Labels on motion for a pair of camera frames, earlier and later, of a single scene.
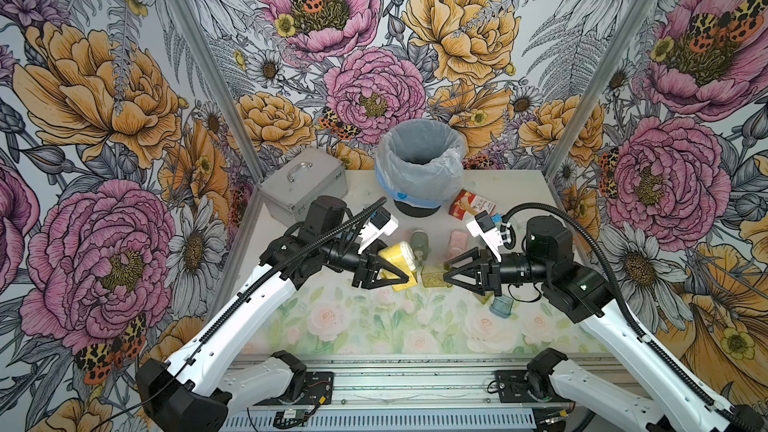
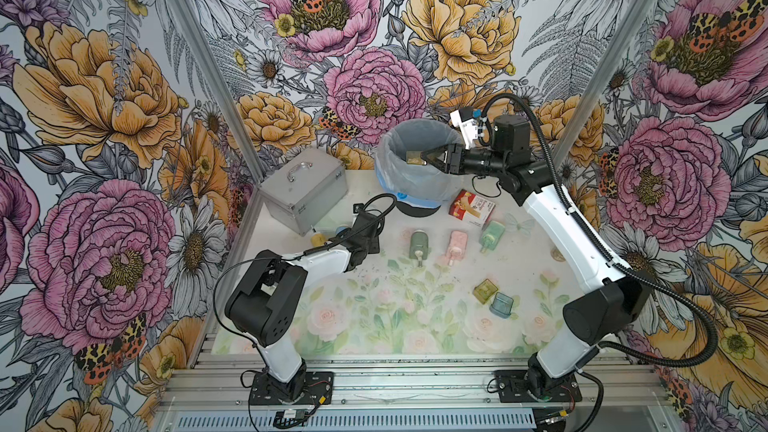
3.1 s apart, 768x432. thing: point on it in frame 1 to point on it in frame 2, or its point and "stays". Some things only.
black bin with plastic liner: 419,164 stays
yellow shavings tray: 433,276 to 414,158
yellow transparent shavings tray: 485,299 stays
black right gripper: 487,272 to 455,154
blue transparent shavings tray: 502,306 stays
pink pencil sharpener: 457,243 stays
